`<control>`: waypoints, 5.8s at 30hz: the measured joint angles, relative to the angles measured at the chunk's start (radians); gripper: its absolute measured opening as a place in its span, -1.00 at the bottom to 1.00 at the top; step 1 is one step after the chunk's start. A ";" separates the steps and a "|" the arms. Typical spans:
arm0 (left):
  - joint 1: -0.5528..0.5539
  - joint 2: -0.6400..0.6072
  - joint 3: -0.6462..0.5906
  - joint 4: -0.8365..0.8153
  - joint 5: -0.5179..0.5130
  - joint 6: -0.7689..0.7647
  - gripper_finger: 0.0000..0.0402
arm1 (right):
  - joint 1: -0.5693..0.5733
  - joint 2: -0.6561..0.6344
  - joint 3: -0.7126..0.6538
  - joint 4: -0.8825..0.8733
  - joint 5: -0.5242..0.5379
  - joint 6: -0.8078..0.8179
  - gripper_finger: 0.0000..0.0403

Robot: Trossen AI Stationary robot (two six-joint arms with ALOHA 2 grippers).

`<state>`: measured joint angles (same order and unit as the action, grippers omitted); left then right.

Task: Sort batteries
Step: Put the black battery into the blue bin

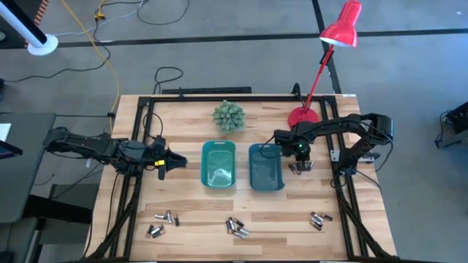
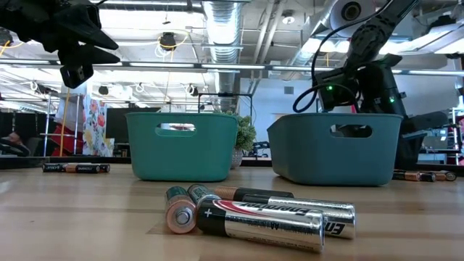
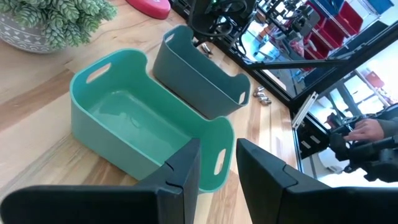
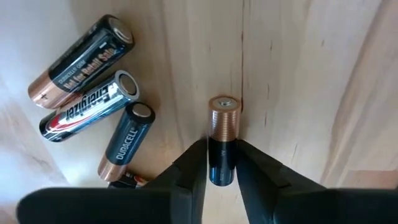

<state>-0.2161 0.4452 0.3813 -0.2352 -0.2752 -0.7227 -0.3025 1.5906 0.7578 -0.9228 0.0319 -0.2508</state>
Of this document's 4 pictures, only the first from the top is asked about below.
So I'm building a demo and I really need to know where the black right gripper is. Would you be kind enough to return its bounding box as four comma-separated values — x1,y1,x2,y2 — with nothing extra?
283,138,312,169

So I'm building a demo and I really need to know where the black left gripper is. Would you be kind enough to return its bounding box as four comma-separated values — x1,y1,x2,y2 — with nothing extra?
148,137,189,180

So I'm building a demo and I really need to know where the dark teal plastic bin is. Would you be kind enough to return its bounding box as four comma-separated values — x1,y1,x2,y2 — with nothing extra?
248,142,286,192

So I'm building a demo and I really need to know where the light teal plastic bin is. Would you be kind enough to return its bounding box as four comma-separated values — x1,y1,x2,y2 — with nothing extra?
200,140,237,189

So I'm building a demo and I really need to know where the red desk lamp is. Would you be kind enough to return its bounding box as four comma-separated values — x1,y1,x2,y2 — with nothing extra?
287,0,363,129

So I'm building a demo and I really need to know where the artificial green potted plant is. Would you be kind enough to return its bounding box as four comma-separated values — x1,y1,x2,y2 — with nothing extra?
212,99,246,133

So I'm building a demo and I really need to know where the black bar behind table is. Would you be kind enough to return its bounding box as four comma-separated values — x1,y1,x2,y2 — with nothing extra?
162,86,252,95

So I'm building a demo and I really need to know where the dark grey desk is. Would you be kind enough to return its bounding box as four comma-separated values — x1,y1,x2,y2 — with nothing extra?
0,111,58,224

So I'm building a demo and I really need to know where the black equipment box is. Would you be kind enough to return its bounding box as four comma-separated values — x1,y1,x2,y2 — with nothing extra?
444,101,468,134

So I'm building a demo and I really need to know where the dark tablet device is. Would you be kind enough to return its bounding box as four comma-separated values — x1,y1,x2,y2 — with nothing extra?
0,140,23,160

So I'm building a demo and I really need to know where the white round-base floor stand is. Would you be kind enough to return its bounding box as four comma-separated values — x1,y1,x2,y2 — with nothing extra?
0,0,59,56

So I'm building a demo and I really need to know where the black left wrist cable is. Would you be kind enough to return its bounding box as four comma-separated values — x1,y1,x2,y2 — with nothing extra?
142,112,165,142

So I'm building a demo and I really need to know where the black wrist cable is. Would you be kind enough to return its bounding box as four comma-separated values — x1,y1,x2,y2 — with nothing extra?
260,137,279,159
142,112,165,142

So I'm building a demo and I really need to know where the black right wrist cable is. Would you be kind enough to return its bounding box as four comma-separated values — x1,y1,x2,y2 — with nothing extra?
260,137,279,159

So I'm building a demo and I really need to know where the black lamp power cord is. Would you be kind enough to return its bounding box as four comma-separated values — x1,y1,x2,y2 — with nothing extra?
291,82,304,107

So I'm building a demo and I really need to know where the black metal table frame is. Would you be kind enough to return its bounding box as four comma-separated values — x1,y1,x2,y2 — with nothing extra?
86,94,398,262

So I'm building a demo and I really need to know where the yellow extension cable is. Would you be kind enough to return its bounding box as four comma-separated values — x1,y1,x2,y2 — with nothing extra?
59,0,121,134

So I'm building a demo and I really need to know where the black looped floor cable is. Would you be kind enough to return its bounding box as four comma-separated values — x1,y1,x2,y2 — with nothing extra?
152,66,184,95

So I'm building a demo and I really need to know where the black curved floor cable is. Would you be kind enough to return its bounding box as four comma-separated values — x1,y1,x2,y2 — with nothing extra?
137,0,191,26

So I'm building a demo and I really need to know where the long black floor cable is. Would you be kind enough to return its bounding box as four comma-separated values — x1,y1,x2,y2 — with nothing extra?
3,18,111,83

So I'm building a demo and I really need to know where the grey floor cable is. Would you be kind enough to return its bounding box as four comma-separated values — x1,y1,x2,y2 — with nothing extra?
54,0,149,37

